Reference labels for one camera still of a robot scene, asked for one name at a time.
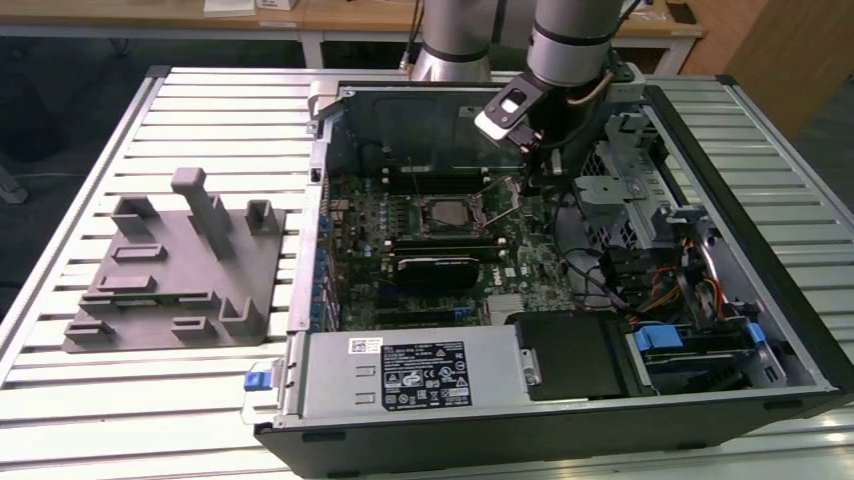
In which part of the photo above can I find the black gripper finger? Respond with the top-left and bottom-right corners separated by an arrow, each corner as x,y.
520,143 -> 547,198
543,143 -> 569,180

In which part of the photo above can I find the metal socket cover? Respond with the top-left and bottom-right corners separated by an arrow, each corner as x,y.
469,172 -> 528,227

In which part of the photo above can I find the silver CPU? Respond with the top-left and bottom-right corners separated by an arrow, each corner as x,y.
428,200 -> 473,230

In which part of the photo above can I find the black CPU socket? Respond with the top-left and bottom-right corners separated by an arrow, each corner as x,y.
416,193 -> 492,236

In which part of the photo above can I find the silver drive cage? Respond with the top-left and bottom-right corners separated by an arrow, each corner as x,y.
571,113 -> 692,251

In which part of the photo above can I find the black RAM slot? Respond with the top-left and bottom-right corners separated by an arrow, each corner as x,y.
391,243 -> 500,251
391,247 -> 500,255
383,176 -> 492,184
383,180 -> 492,189
391,238 -> 500,246
383,167 -> 492,175
383,171 -> 492,179

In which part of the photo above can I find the wooden desk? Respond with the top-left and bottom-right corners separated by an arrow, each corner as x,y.
0,0 -> 710,76

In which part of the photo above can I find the green motherboard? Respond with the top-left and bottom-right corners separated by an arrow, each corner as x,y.
324,167 -> 575,334

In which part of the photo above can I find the black graphics card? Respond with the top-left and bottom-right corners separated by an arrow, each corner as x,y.
393,255 -> 483,292

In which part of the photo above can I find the silver chipset heatsink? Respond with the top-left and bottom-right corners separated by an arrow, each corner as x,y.
488,293 -> 529,321

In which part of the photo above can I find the wooden cabinet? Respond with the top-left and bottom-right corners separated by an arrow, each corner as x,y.
683,0 -> 854,144

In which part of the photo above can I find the black plastic shroud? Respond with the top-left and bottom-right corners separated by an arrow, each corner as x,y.
511,310 -> 632,402

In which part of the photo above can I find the blue disk carrier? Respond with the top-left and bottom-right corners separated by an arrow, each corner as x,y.
631,323 -> 685,354

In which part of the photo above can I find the black disk drive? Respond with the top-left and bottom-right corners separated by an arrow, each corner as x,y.
643,344 -> 788,396

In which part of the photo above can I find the silver power supply unit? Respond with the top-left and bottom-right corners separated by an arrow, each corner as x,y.
285,327 -> 539,419

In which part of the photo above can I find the white flat box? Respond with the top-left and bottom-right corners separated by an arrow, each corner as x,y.
201,0 -> 256,15

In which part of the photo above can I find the black PC case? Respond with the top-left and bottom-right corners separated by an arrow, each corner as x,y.
250,72 -> 854,479

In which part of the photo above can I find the moulded parts rack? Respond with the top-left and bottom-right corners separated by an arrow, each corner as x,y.
60,167 -> 289,354

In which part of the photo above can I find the green RAM stick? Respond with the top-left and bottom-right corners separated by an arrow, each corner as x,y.
109,292 -> 182,307

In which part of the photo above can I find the grey metal leg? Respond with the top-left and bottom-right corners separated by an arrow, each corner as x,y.
0,164 -> 29,205

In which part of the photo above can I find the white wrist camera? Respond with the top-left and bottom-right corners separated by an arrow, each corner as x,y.
472,84 -> 556,147

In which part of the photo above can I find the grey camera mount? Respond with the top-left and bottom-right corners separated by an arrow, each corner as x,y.
605,64 -> 647,101

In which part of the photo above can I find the black cable bundle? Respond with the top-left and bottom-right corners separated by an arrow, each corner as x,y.
559,247 -> 641,316

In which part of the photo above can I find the thin cable with plug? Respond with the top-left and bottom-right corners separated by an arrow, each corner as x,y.
397,0 -> 429,70

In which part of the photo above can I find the coloured power wire bundle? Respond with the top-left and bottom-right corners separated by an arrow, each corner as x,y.
640,237 -> 732,314

